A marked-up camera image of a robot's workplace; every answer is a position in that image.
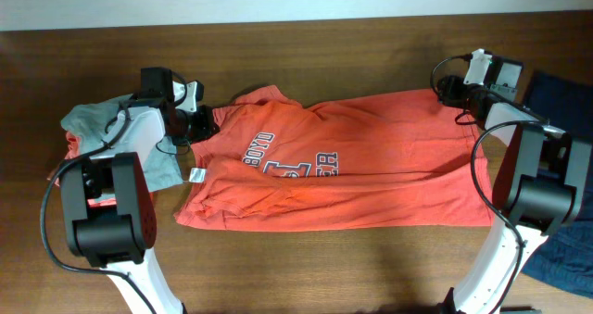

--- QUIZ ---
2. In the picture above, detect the red soccer t-shirt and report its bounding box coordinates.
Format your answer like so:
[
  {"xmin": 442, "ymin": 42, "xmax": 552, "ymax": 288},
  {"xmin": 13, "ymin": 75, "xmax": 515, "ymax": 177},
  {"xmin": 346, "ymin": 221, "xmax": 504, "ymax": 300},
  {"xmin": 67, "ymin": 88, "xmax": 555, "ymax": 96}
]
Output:
[{"xmin": 175, "ymin": 86, "xmax": 493, "ymax": 232}]

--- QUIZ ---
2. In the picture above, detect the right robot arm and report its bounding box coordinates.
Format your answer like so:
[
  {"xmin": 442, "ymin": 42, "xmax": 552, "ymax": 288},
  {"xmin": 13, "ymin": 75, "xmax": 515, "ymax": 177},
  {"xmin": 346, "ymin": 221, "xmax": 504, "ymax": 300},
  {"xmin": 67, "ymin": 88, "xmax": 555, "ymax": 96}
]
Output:
[{"xmin": 430, "ymin": 49, "xmax": 592, "ymax": 314}]

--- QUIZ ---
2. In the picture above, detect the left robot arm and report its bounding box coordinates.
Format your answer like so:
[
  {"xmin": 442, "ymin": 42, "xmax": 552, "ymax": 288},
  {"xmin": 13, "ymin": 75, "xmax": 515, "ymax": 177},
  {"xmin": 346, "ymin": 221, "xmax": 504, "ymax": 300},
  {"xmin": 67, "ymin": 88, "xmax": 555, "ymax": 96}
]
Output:
[{"xmin": 53, "ymin": 67, "xmax": 219, "ymax": 313}]

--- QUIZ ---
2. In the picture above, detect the grey folded shirt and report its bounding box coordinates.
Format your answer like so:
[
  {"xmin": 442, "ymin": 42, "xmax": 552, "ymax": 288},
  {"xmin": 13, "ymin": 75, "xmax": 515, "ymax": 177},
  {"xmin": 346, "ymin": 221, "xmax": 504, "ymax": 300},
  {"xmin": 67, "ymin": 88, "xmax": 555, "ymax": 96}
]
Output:
[{"xmin": 60, "ymin": 94, "xmax": 183, "ymax": 192}]

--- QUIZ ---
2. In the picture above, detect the pink folded garment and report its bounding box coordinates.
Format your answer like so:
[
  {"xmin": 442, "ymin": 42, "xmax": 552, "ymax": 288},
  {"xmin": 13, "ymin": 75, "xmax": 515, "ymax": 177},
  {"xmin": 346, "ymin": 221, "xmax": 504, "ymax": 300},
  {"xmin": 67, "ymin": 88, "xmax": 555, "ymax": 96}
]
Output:
[{"xmin": 64, "ymin": 132, "xmax": 117, "ymax": 207}]

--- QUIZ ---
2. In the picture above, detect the navy blue garment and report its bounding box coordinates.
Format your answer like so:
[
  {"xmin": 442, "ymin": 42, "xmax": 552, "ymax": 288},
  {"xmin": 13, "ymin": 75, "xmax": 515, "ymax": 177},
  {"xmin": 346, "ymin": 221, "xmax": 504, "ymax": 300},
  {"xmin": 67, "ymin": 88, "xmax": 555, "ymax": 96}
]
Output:
[{"xmin": 522, "ymin": 70, "xmax": 593, "ymax": 299}]

